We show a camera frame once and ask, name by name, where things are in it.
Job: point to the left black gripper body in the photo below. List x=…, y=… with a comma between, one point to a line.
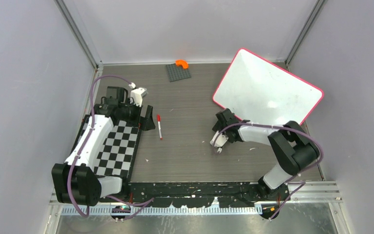
x=131, y=114

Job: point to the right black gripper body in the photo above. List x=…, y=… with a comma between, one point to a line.
x=221, y=127

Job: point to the red capped white marker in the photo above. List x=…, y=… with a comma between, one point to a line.
x=159, y=127

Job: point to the pink framed whiteboard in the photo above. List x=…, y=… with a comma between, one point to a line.
x=256, y=89

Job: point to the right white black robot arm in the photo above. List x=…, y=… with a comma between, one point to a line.
x=294, y=150

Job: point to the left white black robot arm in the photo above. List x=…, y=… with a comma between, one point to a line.
x=80, y=182

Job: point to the black white checkerboard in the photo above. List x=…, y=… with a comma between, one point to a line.
x=108, y=149

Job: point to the grey studded baseplate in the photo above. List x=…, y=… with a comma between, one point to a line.
x=176, y=73

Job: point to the orange curved plastic piece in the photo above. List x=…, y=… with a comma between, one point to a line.
x=182, y=63

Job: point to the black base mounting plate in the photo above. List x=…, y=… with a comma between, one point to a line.
x=200, y=194

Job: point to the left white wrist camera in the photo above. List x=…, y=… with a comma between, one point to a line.
x=137, y=94

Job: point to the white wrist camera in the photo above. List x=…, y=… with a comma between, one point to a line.
x=218, y=141
x=137, y=94

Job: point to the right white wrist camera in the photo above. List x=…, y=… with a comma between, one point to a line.
x=218, y=141

